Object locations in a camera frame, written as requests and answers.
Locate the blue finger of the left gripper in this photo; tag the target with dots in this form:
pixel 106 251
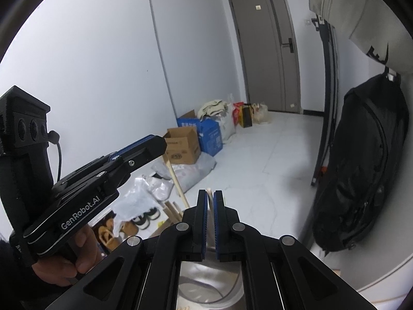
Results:
pixel 135 149
pixel 157 148

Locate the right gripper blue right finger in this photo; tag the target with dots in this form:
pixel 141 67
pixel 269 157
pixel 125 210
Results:
pixel 228 248

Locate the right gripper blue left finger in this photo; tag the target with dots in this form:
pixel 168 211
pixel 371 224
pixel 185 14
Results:
pixel 194 243

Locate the wooden chopstick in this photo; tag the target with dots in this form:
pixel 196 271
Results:
pixel 210 226
pixel 176 181
pixel 172 213
pixel 178 210

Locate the person's left hand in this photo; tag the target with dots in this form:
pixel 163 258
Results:
pixel 59 271

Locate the wooden chopstick in holder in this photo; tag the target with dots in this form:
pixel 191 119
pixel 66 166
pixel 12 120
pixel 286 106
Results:
pixel 172 213
pixel 178 210

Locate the brown cardboard box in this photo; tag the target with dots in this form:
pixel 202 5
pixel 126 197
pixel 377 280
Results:
pixel 183 147

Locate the clear plastic bag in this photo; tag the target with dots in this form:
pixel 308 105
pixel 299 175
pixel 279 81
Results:
pixel 146 193

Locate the grey plastic mailer bag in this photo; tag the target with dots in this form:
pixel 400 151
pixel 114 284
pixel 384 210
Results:
pixel 187 175

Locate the black white sneakers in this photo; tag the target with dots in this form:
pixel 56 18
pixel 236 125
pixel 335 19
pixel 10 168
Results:
pixel 143 221

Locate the white oval utensil holder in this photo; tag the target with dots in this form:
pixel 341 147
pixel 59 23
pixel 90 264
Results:
pixel 211 284

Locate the blue cardboard box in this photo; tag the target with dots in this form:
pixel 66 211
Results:
pixel 208 132

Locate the white sack with cloth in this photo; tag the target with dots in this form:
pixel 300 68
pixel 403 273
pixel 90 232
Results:
pixel 219 111

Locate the red yellow paper bag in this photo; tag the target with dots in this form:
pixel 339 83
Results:
pixel 242 114

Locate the beige plastic bag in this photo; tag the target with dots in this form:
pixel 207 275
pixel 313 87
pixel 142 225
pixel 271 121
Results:
pixel 260 114

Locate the black hanging backpack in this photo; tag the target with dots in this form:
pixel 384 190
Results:
pixel 364 158

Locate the grey entrance door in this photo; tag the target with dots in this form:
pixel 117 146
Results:
pixel 268 51

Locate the beige hanging bag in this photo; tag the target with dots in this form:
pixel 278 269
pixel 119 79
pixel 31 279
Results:
pixel 373 27

